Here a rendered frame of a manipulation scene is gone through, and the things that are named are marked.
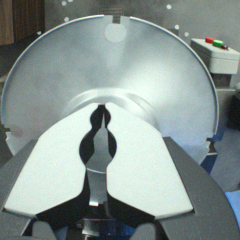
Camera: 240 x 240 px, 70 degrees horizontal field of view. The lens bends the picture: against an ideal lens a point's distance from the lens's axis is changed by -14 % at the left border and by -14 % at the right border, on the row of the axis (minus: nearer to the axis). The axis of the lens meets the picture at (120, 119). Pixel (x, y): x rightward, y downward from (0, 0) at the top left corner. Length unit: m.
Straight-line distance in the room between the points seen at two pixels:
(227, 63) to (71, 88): 0.32
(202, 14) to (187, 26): 0.11
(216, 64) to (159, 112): 0.22
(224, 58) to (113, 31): 0.28
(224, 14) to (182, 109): 0.94
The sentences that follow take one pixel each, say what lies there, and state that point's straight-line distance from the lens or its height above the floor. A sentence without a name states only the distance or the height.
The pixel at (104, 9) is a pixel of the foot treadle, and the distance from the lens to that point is 0.82.
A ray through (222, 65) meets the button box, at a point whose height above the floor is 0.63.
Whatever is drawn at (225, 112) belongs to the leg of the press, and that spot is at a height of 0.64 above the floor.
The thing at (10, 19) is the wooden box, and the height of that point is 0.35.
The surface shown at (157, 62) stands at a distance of 0.22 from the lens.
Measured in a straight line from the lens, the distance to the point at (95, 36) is 0.21.
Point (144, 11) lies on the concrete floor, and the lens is 0.99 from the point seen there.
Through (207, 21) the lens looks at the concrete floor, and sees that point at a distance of 1.10.
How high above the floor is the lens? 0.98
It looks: 57 degrees down
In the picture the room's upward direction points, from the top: 176 degrees clockwise
